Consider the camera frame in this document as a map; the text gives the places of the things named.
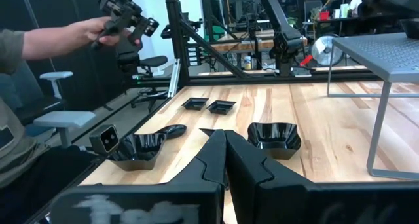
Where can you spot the round metal fan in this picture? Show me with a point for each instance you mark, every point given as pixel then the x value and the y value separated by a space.
pixel 327 50

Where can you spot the black wavy square bowl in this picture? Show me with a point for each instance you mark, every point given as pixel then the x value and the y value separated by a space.
pixel 274 139
pixel 410 29
pixel 137 150

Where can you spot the red bar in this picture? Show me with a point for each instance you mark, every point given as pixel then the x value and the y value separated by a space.
pixel 306 61

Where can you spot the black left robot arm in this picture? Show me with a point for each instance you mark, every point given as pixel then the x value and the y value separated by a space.
pixel 288 40

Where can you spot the person's hand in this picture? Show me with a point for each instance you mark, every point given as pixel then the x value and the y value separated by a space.
pixel 88 30

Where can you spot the red container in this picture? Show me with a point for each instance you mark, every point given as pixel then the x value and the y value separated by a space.
pixel 324 15

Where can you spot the person's forearm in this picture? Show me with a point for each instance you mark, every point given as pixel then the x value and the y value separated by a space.
pixel 46 44

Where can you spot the black office chair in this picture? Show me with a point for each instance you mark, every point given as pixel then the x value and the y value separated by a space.
pixel 154 61

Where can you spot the grey office chair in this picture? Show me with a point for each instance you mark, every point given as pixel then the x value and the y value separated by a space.
pixel 63 119

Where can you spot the wooden workbench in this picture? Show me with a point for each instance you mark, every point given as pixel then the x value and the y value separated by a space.
pixel 235 46

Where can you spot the dark desk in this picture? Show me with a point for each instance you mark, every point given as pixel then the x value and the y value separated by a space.
pixel 360 22

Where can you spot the small grey camera box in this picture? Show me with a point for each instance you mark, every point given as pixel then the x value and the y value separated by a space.
pixel 104 139

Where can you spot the grey perforated metal shelf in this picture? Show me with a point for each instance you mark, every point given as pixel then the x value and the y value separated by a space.
pixel 376 53

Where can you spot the yellow bottle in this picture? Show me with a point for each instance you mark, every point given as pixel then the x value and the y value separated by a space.
pixel 247 63

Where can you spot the person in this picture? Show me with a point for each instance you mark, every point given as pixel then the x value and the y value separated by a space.
pixel 16 152

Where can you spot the black teardrop mini plate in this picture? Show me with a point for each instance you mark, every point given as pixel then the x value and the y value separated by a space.
pixel 172 131

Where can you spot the black power strip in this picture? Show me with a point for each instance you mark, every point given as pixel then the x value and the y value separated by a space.
pixel 193 55

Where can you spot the silver aluminium bar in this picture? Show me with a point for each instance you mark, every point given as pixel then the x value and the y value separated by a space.
pixel 174 76

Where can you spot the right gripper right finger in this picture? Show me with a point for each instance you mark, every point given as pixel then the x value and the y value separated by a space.
pixel 248 191

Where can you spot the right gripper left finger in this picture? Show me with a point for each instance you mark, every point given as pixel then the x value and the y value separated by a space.
pixel 209 171

